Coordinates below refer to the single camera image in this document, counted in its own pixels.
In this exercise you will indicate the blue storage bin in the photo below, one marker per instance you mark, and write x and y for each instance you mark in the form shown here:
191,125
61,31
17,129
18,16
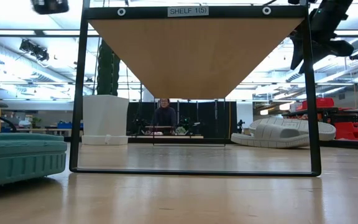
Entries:
65,125

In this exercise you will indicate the black ceiling spotlight cluster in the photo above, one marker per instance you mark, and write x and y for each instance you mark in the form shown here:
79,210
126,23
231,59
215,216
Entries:
34,49

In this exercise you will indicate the small black tripod camera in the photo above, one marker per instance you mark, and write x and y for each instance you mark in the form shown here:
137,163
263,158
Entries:
240,124

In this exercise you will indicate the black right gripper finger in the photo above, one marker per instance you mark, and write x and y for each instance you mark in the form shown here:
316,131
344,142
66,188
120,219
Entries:
337,48
296,53

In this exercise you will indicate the red plastic crate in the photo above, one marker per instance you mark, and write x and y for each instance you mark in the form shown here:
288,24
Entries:
320,103

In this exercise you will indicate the black frame wooden shelf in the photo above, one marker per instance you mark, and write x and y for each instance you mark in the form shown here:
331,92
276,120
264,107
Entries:
194,56

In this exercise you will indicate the person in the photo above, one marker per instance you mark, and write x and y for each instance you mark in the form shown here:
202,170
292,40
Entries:
165,116

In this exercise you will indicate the teal rubber slide sandal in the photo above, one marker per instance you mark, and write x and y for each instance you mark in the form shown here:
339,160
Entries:
20,155

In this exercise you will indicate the white plant pot saucer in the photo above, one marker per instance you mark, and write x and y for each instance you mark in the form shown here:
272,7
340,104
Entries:
104,140

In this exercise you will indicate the white plant pot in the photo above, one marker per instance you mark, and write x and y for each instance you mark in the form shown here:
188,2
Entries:
104,115

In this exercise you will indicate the black room partition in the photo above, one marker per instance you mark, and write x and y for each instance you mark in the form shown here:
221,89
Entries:
210,121

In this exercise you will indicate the black aluminium table frame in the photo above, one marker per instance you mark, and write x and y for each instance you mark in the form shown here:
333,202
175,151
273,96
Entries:
350,145

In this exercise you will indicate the background black robot arm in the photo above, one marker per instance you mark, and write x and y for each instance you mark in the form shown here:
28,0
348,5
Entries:
188,122
140,123

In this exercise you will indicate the small black ceiling fixture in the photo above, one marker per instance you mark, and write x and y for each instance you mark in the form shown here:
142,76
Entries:
356,56

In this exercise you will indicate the green cactus plant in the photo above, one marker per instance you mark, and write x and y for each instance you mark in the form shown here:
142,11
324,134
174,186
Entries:
107,68

